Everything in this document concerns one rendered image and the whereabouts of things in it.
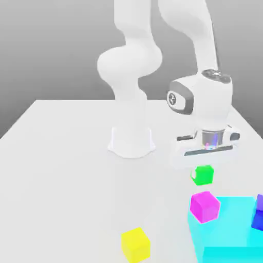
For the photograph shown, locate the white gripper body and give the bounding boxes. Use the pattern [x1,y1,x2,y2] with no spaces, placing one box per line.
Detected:
[168,135,235,171]

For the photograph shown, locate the small green cube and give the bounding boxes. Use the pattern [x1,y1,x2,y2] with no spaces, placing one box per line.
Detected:
[190,164,215,186]

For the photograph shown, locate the small magenta cube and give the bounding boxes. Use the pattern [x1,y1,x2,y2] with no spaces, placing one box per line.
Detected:
[190,191,221,224]

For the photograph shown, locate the small yellow cube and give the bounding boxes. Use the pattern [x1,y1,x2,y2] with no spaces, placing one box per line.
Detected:
[121,227,151,263]

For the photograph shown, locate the small blue cube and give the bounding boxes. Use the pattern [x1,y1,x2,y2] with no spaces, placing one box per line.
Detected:
[251,194,263,232]

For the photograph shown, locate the large cyan box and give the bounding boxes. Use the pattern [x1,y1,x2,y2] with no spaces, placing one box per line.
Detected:
[187,196,263,263]

